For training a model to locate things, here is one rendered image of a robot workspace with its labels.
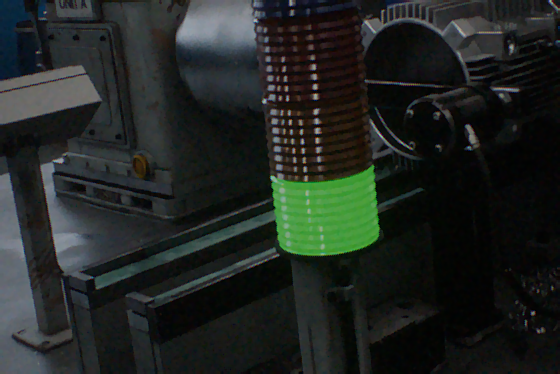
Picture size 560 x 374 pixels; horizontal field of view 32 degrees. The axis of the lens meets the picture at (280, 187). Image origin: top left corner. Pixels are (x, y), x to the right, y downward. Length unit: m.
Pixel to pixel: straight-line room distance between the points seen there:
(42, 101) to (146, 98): 0.40
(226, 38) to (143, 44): 0.17
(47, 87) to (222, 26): 0.31
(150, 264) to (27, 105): 0.22
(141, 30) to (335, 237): 0.88
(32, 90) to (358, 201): 0.56
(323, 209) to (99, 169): 1.04
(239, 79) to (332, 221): 0.73
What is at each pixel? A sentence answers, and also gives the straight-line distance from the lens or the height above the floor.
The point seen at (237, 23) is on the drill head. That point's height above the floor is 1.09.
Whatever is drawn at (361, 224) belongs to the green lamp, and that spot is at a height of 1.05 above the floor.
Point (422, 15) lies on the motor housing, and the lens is 1.07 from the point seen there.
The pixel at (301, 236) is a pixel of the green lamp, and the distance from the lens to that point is 0.55.
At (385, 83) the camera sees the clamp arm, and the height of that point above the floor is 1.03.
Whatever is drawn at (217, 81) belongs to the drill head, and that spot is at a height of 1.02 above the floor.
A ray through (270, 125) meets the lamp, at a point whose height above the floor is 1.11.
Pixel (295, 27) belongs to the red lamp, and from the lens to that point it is 0.52.
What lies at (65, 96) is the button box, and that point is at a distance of 1.04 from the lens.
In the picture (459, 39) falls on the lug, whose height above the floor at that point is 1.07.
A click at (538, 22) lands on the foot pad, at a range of 1.14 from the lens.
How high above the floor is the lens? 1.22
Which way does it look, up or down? 16 degrees down
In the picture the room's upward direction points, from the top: 6 degrees counter-clockwise
